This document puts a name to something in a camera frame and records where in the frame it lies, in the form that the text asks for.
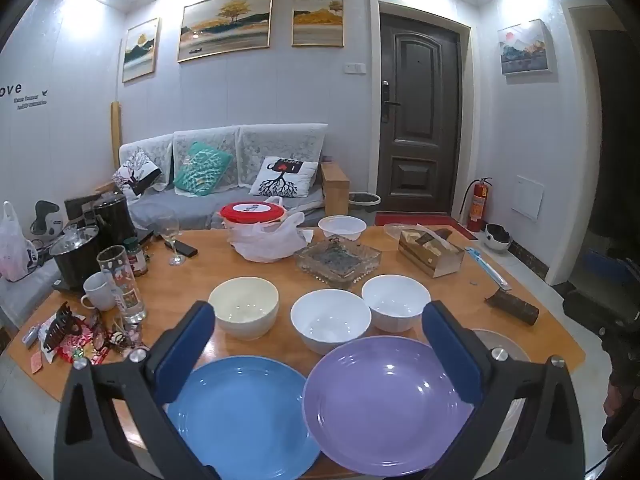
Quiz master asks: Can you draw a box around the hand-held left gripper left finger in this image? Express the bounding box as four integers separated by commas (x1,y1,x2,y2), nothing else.
52,301,217,480

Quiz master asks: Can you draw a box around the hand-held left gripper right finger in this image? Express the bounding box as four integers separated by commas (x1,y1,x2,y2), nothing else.
421,301,586,480

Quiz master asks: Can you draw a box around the white ceramic bowl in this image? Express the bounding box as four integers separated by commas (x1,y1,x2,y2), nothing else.
290,288,372,356
361,274,432,333

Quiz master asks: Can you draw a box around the grey plate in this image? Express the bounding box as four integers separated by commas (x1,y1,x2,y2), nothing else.
470,328,532,443

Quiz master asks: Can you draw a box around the cream ceramic bowl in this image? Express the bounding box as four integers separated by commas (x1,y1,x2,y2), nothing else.
208,276,279,341

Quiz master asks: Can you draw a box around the dark brown cylinder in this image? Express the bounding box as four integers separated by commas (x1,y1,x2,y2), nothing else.
484,290,540,325

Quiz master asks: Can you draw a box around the blue plate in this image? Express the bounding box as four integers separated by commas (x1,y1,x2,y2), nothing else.
166,356,321,480

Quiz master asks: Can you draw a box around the purple plate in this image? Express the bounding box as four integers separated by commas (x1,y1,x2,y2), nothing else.
302,336,475,477

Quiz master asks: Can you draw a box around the pile of snack packets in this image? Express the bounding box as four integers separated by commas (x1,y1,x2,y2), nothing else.
22,310,151,373

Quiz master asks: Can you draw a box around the tall printed glass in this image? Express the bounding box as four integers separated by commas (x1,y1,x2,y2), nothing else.
96,245,148,323

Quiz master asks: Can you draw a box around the white mug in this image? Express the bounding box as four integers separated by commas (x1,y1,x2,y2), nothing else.
80,272,118,312

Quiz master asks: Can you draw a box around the green-capped spice jar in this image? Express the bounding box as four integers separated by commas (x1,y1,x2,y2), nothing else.
124,236,149,277

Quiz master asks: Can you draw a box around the black phone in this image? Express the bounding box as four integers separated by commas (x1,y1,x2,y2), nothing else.
164,238,199,256

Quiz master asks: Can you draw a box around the white helmet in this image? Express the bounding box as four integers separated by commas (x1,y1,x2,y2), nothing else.
482,223,512,253

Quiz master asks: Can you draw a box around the wine glass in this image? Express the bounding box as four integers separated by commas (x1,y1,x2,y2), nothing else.
159,210,187,266

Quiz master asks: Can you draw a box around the black hair clip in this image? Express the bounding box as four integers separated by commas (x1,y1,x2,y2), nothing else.
42,302,83,353

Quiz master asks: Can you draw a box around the clear plastic lid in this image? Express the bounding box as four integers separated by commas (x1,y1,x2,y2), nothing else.
383,223,426,241

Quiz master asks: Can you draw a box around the red door mat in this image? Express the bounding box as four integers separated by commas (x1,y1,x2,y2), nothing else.
375,212,481,233

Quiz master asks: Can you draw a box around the white plastic bag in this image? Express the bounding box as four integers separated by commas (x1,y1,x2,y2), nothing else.
227,212,315,262

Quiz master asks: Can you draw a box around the glass ashtray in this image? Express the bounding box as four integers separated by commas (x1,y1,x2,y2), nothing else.
294,238,383,290

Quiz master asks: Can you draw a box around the black steel pot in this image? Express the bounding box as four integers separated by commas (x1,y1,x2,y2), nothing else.
50,226,103,289

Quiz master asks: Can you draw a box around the red fire extinguisher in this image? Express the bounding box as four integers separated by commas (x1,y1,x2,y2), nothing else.
460,177,493,233

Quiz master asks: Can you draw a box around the black kettle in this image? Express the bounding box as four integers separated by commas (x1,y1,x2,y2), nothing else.
92,193,135,246

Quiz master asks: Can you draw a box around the red-lidded container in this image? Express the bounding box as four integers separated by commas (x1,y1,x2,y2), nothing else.
220,201,288,228

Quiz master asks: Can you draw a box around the white disposable bowl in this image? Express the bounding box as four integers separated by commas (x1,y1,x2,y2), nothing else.
318,215,367,241

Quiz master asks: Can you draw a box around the grey waste bin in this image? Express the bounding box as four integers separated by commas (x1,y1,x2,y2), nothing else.
348,191,382,223

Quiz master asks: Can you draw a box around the teal leaf-print pillow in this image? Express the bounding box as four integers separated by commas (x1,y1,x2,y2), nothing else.
173,141,233,197

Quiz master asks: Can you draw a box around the white branch-print pillow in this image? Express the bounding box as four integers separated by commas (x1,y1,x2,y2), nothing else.
111,150,162,198

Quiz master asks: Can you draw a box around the white small appliance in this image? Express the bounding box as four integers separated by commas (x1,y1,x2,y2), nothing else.
29,200,68,241

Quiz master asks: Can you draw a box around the white shopping bag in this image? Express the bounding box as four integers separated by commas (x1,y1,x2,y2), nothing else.
0,201,38,281

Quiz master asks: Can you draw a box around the white black-tree pillow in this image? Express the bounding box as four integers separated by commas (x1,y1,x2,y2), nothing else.
248,156,319,198

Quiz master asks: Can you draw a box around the wooden side table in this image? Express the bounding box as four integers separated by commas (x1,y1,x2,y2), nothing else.
321,161,351,217

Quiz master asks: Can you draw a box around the wooden pole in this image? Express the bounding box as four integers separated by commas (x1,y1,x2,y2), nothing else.
110,101,123,168

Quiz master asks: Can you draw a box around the grey sofa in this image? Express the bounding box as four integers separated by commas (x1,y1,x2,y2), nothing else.
117,122,331,231

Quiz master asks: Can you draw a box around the dark brown door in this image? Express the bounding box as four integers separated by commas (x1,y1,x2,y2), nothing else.
377,12,461,216

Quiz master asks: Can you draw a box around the white-framed mountain painting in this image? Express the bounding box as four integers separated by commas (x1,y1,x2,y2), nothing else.
497,20,548,76

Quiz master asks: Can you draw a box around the small mountain painting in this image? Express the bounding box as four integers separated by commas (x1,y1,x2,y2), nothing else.
122,17,161,83

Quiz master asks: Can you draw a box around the wide golden tree painting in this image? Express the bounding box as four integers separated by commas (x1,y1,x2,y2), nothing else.
177,0,273,63

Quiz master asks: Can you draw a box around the narrow golden tree painting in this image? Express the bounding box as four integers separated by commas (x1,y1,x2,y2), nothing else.
291,0,345,48

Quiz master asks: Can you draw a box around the blue-handled knife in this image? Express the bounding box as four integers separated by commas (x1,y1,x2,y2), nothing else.
465,246,513,291

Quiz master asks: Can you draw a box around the white wall panel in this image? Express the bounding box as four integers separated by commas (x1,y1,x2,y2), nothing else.
515,175,545,221

